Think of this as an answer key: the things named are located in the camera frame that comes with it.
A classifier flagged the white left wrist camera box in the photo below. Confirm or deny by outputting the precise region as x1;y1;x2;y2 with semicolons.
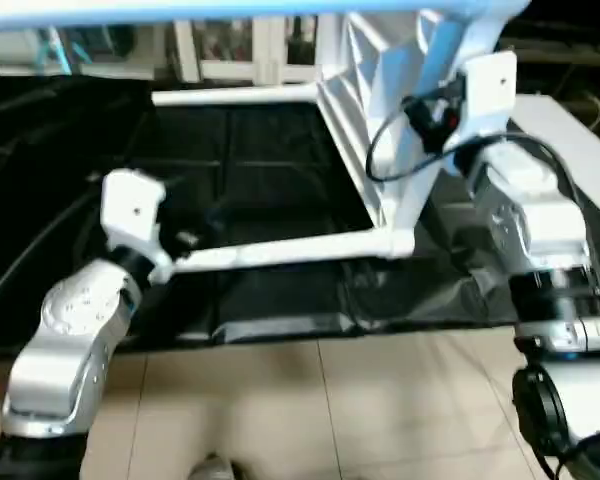
99;169;178;287

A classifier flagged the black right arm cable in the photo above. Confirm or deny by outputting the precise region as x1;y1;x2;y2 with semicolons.
364;84;600;301

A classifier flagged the white plastic table top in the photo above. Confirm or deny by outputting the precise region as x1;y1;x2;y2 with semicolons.
315;0;533;265

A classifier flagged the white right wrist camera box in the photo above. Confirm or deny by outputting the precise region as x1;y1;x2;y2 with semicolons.
457;50;520;143

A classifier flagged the black table mat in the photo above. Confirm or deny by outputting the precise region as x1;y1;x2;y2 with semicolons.
0;72;546;359

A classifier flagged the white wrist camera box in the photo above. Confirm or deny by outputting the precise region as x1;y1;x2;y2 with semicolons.
99;169;178;287
457;50;520;143

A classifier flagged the white glass door cabinet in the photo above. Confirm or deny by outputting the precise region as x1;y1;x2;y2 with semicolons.
170;15;327;87

